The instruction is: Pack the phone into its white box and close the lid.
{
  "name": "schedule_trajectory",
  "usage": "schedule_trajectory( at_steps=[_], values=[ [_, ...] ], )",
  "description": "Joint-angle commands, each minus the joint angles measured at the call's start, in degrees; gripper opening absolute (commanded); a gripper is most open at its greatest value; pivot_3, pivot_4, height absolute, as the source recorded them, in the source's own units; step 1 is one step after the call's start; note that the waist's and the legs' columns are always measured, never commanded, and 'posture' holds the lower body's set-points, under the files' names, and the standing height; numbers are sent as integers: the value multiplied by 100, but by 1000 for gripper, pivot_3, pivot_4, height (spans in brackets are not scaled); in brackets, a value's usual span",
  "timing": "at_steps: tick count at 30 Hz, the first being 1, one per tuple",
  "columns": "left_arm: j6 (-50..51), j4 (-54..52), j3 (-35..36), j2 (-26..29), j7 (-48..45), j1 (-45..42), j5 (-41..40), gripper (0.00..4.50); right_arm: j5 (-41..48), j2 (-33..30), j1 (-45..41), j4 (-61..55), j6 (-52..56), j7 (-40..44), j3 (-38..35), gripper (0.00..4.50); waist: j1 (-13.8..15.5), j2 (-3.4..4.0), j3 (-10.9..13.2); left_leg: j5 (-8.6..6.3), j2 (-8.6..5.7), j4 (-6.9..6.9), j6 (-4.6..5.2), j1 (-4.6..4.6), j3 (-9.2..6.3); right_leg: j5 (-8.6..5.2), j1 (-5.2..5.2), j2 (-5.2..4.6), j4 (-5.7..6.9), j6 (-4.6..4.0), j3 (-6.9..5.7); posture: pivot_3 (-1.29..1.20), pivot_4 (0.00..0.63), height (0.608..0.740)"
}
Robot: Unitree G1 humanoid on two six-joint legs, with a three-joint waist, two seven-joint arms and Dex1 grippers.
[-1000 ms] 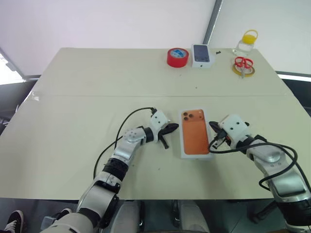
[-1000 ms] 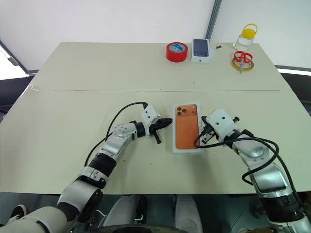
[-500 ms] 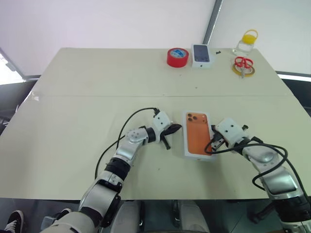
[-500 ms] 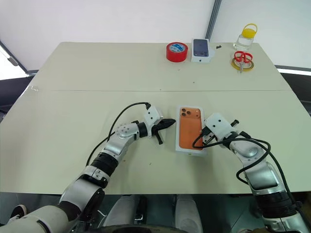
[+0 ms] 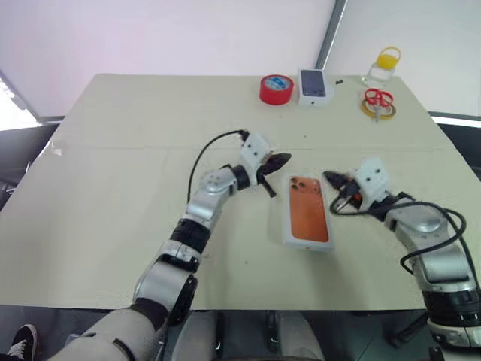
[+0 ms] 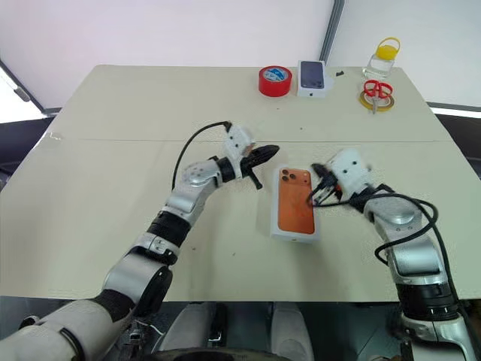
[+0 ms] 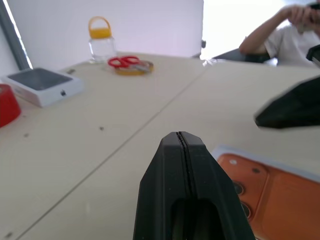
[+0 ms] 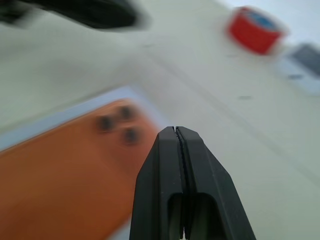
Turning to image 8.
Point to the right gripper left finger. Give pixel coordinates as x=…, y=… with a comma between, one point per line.
x=157, y=187

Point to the red tape roll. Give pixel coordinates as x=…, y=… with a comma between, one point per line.
x=250, y=35

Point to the dark furniture beside table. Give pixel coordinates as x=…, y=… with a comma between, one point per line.
x=75, y=12

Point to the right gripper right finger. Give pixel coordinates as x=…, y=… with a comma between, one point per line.
x=210, y=187

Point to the orange smartphone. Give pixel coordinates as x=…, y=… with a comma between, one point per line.
x=62, y=180

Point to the white boxed phone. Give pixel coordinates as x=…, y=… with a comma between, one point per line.
x=305, y=55

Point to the white phone box base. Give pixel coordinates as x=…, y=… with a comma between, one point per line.
x=75, y=108

